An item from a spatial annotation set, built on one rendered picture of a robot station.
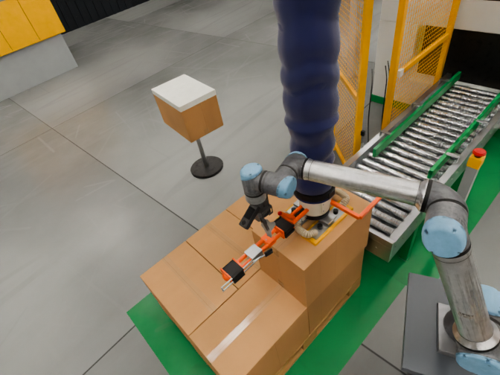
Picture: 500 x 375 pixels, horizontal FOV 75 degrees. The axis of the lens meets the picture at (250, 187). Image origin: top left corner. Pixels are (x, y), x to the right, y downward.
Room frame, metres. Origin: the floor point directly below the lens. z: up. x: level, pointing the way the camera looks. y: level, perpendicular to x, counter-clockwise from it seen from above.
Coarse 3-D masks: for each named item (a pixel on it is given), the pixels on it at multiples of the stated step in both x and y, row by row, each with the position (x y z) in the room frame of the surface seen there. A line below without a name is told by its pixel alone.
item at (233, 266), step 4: (232, 260) 0.93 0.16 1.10; (236, 260) 0.93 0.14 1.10; (228, 264) 0.91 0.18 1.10; (232, 264) 0.91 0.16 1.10; (236, 264) 0.91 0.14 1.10; (240, 264) 0.90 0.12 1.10; (224, 268) 0.90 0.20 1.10; (228, 268) 0.89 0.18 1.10; (232, 268) 0.89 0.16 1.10; (236, 268) 0.89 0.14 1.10; (240, 268) 0.88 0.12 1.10; (224, 272) 0.88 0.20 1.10; (228, 272) 0.87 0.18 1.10; (232, 272) 0.87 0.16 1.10; (228, 276) 0.85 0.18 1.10
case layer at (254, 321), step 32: (224, 224) 1.67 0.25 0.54; (256, 224) 1.60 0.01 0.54; (192, 256) 1.44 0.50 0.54; (224, 256) 1.38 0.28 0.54; (160, 288) 1.23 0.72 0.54; (192, 288) 1.18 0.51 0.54; (224, 288) 1.13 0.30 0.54; (256, 288) 1.08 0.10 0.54; (192, 320) 0.97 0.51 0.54; (224, 320) 0.92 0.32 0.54; (256, 320) 0.88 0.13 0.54; (288, 320) 0.84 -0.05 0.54; (320, 320) 0.96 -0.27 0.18; (224, 352) 0.74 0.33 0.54; (256, 352) 0.71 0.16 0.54; (288, 352) 0.78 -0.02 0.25
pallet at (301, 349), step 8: (360, 280) 1.24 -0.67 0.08; (352, 288) 1.17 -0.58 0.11; (344, 296) 1.17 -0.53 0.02; (336, 304) 1.06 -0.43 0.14; (328, 320) 1.02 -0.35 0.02; (320, 328) 0.97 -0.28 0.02; (312, 336) 0.91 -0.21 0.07; (192, 344) 1.00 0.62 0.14; (304, 344) 0.86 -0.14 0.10; (296, 352) 0.81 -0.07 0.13; (288, 360) 0.77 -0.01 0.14; (296, 360) 0.81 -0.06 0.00; (288, 368) 0.76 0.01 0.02
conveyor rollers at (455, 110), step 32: (448, 96) 2.74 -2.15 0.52; (480, 96) 2.59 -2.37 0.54; (416, 128) 2.31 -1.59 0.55; (448, 128) 2.24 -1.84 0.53; (480, 128) 2.12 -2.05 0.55; (384, 160) 1.99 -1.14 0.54; (416, 160) 1.93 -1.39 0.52; (448, 160) 1.83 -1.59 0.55; (352, 192) 1.73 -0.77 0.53; (384, 224) 1.35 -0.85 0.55
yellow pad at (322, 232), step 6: (330, 210) 1.22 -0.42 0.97; (336, 210) 1.19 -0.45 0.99; (342, 216) 1.16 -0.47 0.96; (318, 222) 1.15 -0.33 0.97; (336, 222) 1.13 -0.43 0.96; (312, 228) 1.12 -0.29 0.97; (318, 228) 1.10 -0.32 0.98; (324, 228) 1.10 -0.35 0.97; (330, 228) 1.10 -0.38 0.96; (318, 234) 1.07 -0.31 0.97; (324, 234) 1.07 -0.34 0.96; (312, 240) 1.04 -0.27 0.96; (318, 240) 1.04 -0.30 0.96
